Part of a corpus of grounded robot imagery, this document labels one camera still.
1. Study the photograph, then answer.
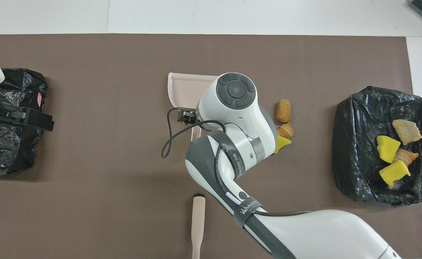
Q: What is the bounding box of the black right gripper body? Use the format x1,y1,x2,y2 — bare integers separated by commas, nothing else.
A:
177,107,201,125

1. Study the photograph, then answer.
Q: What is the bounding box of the beige plastic dustpan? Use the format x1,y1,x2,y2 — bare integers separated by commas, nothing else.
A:
167,72,218,139

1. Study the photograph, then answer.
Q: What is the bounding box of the black bag lined bin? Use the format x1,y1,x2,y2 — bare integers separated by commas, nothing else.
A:
332,86,422,206

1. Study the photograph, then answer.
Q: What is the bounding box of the small toy croissant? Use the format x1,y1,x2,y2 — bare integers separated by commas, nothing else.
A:
277,122,295,139

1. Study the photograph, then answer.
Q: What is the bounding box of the beige hand brush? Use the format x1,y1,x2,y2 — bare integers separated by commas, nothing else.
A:
191,195,206,259

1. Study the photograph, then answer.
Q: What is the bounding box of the yellow sponge piece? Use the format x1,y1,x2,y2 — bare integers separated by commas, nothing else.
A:
379,160,411,188
274,135,292,154
376,135,401,163

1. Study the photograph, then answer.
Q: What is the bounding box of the brown table mat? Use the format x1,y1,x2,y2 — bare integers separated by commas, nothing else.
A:
0,34,422,259

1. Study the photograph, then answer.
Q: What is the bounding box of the black bag bin pink spot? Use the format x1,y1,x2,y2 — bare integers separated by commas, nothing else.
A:
0,68,48,175

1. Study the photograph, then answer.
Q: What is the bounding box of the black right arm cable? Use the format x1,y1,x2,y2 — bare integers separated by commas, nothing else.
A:
161,107,317,216

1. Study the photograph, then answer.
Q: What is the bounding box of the long toy bread roll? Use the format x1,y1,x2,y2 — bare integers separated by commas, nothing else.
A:
276,99,291,123

